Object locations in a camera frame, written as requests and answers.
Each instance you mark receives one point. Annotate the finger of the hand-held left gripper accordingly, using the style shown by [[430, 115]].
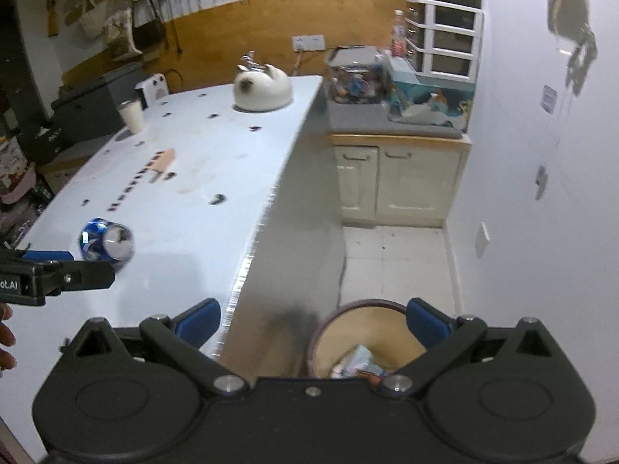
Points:
[[87, 276], [48, 255]]

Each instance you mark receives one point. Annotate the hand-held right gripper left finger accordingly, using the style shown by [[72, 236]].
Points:
[[198, 321]]

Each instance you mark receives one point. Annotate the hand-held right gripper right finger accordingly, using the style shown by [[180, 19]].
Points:
[[428, 324]]

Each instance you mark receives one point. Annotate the crushed blue drink can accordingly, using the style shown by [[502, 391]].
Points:
[[104, 241]]

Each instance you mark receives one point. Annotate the brown rimmed round waste bin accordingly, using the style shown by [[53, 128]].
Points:
[[367, 324]]

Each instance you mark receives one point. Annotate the blue printed plastic wrapper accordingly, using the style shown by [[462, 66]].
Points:
[[360, 355]]

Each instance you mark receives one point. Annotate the person's left hand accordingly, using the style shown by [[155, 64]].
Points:
[[6, 336]]

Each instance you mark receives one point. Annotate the white table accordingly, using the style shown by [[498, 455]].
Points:
[[290, 251]]

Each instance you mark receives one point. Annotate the small dark oval item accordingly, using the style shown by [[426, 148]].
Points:
[[217, 198]]

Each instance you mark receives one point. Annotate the beige flat piece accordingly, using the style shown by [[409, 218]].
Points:
[[165, 160]]

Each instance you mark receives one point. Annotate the cream panelled floor cabinet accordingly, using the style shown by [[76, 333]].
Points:
[[406, 183]]

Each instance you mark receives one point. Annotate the white cup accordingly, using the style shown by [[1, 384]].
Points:
[[133, 117]]

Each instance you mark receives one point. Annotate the grey storage box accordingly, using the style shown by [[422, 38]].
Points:
[[96, 94]]

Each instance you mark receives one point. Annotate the white kettle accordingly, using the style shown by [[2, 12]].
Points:
[[266, 92]]

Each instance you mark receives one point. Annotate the teal tissue box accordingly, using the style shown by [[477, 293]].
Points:
[[402, 75]]

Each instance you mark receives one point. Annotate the clear plastic storage box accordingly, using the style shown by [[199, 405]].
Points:
[[355, 77]]

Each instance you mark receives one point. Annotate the white drawer rack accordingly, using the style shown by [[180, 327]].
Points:
[[445, 41]]

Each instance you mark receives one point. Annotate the clear bottle red label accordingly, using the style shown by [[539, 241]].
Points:
[[399, 36]]

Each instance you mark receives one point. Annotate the hanging plant decoration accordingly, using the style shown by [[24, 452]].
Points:
[[575, 24]]

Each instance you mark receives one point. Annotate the white wall socket plate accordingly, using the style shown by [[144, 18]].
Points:
[[481, 239]]

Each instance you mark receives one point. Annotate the white double wall socket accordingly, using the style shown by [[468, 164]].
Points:
[[308, 42]]

